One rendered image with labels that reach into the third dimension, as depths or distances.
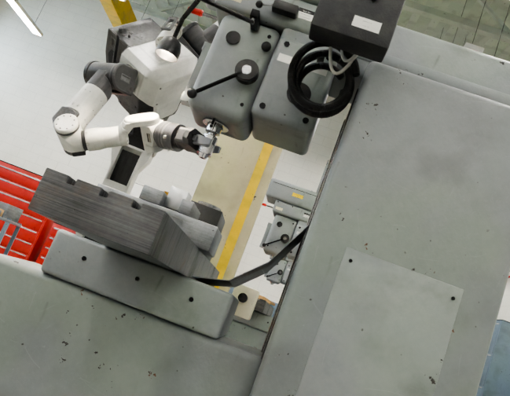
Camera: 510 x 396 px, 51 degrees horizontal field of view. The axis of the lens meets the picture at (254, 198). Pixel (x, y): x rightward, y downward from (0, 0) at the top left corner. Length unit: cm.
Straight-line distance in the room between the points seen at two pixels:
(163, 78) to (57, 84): 1041
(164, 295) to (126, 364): 20
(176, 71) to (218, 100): 49
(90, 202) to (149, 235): 12
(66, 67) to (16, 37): 133
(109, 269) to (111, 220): 50
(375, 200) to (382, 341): 34
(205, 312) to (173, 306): 8
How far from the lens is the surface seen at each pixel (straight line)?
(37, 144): 1206
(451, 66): 172
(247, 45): 167
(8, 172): 699
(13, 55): 1305
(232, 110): 158
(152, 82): 200
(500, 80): 175
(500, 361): 856
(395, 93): 150
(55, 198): 101
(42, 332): 151
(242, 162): 343
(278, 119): 155
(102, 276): 146
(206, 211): 191
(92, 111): 188
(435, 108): 151
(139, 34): 215
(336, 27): 140
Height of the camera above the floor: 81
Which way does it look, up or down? 12 degrees up
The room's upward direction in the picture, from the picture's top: 21 degrees clockwise
